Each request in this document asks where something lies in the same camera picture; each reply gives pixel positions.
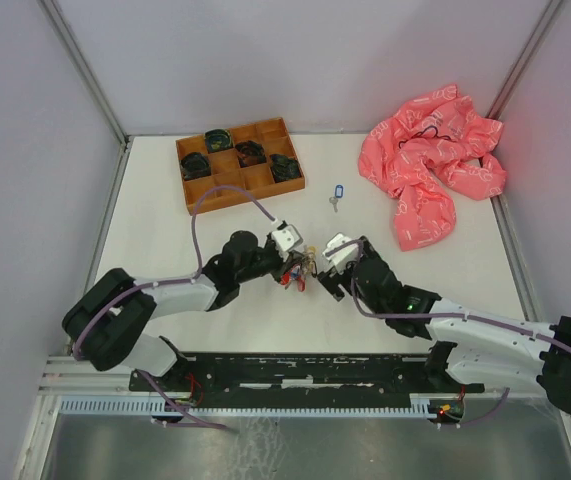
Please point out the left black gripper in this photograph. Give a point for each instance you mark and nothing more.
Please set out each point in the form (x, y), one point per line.
(283, 264)

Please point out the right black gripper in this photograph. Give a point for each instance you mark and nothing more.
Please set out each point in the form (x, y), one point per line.
(331, 278)

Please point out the red carabiner keyring with keys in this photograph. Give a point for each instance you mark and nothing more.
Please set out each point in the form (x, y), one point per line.
(303, 268)

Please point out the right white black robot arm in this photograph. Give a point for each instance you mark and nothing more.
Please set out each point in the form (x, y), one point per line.
(469, 346)

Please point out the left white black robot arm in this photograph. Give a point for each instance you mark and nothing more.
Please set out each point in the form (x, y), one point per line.
(107, 324)

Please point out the key with blue tag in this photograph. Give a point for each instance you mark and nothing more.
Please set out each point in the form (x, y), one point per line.
(336, 197)

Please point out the dark rolled item right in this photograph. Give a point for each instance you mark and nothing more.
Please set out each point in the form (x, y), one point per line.
(284, 168)

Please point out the dark rolled item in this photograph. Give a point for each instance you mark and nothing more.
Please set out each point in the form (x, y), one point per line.
(250, 153)
(195, 165)
(218, 140)
(284, 168)

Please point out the wooden compartment tray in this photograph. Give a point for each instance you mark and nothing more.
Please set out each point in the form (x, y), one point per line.
(224, 187)

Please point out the dark rolled item middle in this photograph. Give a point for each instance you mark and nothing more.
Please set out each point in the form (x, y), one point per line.
(250, 153)

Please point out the dark rolled item left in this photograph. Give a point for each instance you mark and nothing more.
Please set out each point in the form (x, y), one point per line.
(195, 165)

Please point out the dark rolled item top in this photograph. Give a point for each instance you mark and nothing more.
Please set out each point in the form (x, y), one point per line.
(218, 140)

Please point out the pink patterned cloth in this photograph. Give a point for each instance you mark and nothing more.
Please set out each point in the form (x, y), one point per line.
(434, 143)

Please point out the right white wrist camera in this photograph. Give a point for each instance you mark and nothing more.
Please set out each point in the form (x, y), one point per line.
(339, 251)

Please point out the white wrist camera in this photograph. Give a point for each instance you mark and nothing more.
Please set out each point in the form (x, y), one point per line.
(286, 238)
(339, 251)

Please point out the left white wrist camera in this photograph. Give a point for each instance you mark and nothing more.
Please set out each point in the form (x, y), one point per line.
(286, 238)

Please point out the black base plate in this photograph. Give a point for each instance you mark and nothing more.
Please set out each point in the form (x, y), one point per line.
(399, 373)

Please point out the aluminium frame rail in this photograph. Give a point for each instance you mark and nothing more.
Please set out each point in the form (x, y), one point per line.
(65, 376)

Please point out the right aluminium frame post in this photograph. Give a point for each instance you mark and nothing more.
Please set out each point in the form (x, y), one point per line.
(535, 40)

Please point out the aluminium frame post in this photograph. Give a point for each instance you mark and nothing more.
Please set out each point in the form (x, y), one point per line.
(535, 40)
(64, 32)

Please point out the left aluminium frame post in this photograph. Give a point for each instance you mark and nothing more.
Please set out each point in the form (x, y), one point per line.
(64, 32)

